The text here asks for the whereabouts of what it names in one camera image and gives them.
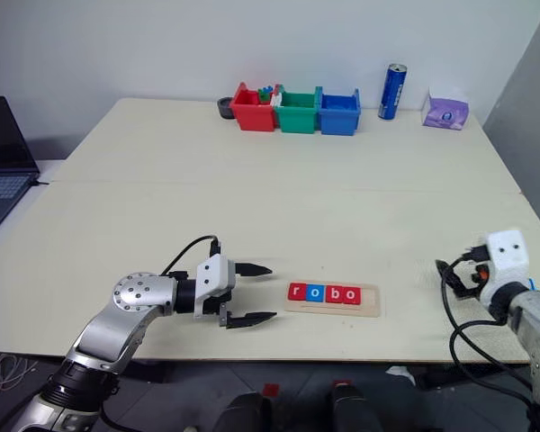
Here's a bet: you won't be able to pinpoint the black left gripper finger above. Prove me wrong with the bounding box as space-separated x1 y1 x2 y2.
219 304 278 331
238 260 274 278

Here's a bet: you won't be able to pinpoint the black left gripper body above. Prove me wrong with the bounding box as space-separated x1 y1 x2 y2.
202 261 244 319

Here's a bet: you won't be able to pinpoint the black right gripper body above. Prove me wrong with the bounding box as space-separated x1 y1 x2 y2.
454 264 490 300

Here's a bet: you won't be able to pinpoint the wooden letter tray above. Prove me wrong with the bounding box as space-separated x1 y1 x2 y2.
283 282 383 319

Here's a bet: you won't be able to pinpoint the white paper scrap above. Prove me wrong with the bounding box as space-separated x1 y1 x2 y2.
386 364 418 386

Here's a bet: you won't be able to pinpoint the dark rounded shape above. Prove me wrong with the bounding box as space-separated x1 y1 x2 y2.
326 382 379 432

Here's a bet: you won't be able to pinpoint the red plastic bin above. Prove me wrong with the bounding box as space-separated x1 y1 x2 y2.
229 81 278 132

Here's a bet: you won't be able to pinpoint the green plastic bin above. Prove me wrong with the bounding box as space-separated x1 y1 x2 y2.
273 84 323 135

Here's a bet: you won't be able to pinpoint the black round container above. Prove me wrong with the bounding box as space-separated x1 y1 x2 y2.
217 96 238 122

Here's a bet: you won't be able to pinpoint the blue plastic bin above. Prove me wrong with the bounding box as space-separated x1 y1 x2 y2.
317 86 362 137

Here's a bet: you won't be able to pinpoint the purple tissue pack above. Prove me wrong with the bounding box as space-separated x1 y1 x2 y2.
421 87 471 132

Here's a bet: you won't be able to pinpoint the blue drink can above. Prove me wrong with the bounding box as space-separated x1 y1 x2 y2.
377 63 409 122

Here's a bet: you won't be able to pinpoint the black laptop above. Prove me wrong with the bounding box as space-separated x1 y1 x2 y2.
0 95 42 231

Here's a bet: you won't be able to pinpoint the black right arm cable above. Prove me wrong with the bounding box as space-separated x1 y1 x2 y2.
434 244 540 409

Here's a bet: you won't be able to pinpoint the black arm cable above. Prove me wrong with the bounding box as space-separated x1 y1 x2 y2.
434 244 540 409
160 234 222 276

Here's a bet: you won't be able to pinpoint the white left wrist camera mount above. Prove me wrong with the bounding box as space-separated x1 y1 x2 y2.
193 254 239 319

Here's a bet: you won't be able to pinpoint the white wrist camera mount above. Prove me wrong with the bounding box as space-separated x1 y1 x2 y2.
476 229 533 312
193 254 239 319

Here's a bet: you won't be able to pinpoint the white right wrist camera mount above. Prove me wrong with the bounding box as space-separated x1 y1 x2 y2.
476 229 533 312

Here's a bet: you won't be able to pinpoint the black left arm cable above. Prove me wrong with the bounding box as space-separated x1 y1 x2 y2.
160 234 222 276

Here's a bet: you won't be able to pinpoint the tangled light wires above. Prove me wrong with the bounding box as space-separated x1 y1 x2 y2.
0 353 40 393

